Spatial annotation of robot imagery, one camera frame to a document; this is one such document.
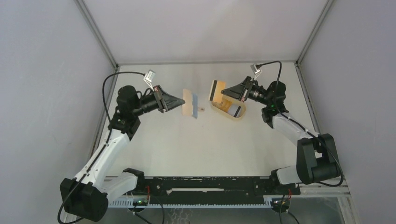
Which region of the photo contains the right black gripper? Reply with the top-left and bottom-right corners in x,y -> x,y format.
223,76 -> 272,106

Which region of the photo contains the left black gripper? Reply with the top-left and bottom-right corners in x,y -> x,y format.
132,85 -> 185,117

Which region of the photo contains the beige leather card holder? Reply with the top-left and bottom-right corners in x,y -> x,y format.
182,89 -> 205,117

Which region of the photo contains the tan card with dark stripe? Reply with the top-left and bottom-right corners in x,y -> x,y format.
208,80 -> 226,103

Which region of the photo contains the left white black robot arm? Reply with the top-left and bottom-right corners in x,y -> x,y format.
57,85 -> 185,224

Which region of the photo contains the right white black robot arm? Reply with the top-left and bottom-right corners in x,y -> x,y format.
221,77 -> 344,194

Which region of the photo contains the beige oval plastic tray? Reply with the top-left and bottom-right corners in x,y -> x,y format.
211,98 -> 246,121

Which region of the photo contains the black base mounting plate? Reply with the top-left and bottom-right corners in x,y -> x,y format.
134,176 -> 301,205

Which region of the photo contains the left green circuit board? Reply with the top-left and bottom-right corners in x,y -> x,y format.
132,199 -> 149,207

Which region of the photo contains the right circuit board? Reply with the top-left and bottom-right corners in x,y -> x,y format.
271,199 -> 290,207

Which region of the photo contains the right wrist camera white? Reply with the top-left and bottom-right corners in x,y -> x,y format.
250,64 -> 262,81

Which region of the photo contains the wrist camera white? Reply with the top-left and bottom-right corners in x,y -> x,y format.
143,70 -> 155,90
250,64 -> 262,81

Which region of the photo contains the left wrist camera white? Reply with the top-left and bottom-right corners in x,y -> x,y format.
143,70 -> 155,90

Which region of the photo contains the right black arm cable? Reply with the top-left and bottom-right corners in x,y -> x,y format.
256,60 -> 345,224

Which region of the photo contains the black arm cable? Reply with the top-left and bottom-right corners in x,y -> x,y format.
256,60 -> 345,224
57,71 -> 146,224

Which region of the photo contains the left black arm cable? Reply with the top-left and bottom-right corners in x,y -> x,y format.
57,71 -> 146,224

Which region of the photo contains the aluminium front frame rail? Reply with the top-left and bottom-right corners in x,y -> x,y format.
73,175 -> 351,198

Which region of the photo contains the white slotted cable duct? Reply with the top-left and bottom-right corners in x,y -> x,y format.
108,197 -> 274,209

